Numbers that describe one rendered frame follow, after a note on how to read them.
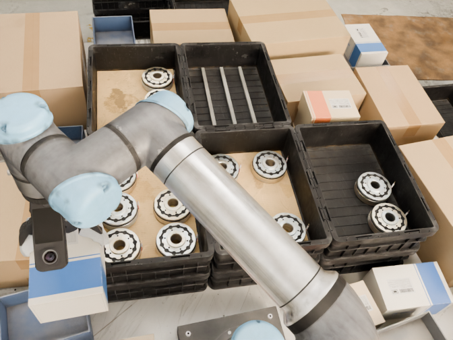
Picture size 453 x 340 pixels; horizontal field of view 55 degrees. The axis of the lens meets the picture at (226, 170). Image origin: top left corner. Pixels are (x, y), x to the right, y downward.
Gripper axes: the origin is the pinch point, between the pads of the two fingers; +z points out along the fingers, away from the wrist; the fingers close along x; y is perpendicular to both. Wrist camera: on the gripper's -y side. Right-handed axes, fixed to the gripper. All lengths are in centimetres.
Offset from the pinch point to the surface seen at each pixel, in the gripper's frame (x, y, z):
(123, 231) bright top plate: -9.7, 16.9, 24.8
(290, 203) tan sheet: -57, 20, 28
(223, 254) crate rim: -32.2, 2.8, 17.8
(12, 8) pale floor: 50, 251, 109
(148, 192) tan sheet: -17.6, 29.9, 27.6
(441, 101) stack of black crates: -189, 104, 83
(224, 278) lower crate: -34.5, 3.8, 34.6
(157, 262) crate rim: -16.7, 3.5, 17.8
